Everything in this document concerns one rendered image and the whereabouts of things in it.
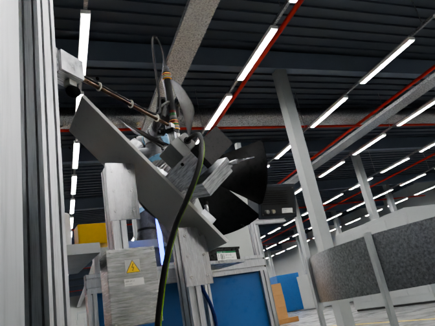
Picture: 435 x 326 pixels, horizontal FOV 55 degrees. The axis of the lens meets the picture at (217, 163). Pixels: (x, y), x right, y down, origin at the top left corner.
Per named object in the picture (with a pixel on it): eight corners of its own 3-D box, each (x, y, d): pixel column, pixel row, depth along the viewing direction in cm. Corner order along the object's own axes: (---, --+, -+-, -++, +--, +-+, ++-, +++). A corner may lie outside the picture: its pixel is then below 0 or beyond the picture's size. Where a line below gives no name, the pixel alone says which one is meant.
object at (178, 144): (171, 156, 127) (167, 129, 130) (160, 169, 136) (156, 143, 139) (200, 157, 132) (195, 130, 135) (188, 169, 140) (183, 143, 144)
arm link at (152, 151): (141, 169, 205) (139, 149, 209) (164, 166, 206) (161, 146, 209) (138, 163, 197) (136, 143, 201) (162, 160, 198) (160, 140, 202)
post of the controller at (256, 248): (257, 255, 217) (249, 218, 224) (254, 256, 220) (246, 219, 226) (261, 254, 219) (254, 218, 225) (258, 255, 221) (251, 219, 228)
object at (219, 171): (210, 195, 132) (202, 183, 131) (194, 198, 139) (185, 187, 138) (233, 171, 140) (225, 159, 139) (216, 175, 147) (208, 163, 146)
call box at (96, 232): (79, 248, 175) (77, 223, 179) (74, 253, 183) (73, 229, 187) (116, 244, 183) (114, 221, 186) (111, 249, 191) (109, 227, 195)
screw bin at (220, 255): (206, 264, 174) (204, 247, 176) (182, 271, 185) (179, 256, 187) (242, 261, 189) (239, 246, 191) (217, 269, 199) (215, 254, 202)
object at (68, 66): (58, 68, 121) (57, 44, 124) (41, 77, 124) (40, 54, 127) (84, 82, 130) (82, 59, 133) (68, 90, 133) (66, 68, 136)
